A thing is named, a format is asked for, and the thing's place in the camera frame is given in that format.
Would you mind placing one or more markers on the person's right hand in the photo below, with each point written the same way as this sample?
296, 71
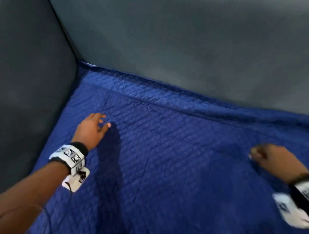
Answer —
277, 161

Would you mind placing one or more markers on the person's left hand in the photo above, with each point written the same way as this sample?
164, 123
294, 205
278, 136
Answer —
88, 133

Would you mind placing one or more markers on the person's left thumb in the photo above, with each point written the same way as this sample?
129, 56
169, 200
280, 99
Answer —
105, 128

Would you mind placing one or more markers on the person's right fingers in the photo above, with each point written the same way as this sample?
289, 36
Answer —
256, 153

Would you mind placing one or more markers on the person's left forearm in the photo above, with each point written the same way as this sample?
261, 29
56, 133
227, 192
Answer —
29, 192

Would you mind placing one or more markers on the blue quilted blanket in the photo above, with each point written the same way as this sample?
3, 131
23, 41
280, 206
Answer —
169, 156

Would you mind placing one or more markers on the dark grey sofa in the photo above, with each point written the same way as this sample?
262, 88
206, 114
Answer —
154, 48

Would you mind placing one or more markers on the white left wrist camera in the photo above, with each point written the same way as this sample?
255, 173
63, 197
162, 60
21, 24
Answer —
71, 164

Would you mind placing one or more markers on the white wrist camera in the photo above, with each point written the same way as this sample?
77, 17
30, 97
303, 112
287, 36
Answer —
71, 164
293, 202

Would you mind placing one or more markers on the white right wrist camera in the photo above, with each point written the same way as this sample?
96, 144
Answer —
293, 202

